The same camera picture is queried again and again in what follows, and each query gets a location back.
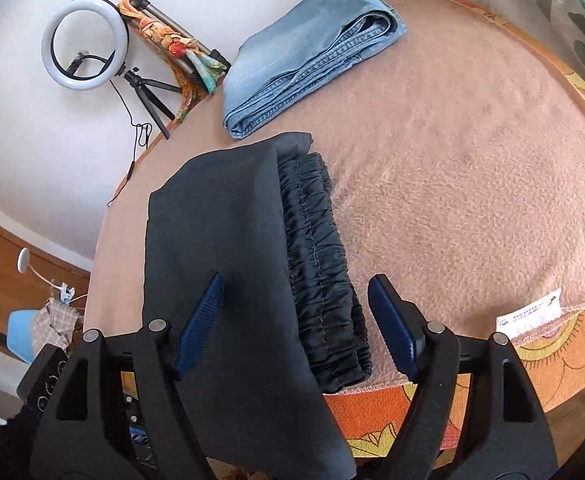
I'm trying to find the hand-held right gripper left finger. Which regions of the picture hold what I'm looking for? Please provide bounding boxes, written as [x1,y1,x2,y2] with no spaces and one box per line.
[28,272,226,480]

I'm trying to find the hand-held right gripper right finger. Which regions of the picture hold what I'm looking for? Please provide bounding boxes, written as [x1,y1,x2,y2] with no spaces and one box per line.
[367,274,559,480]

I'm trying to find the black pants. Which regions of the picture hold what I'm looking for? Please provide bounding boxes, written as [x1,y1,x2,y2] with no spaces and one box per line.
[145,131,374,480]

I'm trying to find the light blue chair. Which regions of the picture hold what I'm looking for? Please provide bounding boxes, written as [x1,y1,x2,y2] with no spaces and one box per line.
[7,310,40,365]

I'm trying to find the checked cloth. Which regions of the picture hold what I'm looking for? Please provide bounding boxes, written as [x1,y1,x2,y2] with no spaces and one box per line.
[31,300,86,353]

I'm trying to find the white clip lamp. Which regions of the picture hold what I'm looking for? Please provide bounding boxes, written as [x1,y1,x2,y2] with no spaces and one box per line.
[17,248,90,307]

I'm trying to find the beige fleece blanket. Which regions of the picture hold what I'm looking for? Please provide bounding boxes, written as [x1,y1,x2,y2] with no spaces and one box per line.
[83,0,585,397]

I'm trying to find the orange floral bedsheet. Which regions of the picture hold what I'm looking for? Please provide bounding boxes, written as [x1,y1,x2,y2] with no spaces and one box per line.
[107,0,585,461]

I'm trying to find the small black tripod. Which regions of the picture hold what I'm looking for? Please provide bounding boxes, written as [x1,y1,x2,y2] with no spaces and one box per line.
[121,67,183,140]

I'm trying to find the colourful patterned scarf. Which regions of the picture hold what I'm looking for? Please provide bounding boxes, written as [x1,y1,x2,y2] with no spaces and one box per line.
[117,0,226,126]

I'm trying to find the folded blue jeans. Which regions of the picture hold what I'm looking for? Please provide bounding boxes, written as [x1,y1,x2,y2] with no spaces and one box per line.
[221,0,408,140]

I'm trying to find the silver tripod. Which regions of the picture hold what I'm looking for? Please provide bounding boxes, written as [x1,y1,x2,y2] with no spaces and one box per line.
[127,0,232,96]

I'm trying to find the green leaf patterned cloth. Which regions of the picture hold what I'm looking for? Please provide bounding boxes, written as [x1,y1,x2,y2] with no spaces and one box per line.
[429,0,585,108]

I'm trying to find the black cable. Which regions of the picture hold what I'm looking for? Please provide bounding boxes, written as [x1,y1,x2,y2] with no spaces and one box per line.
[106,77,153,208]

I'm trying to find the white ring light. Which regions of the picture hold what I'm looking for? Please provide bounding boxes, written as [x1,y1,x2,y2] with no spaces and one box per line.
[41,0,130,92]

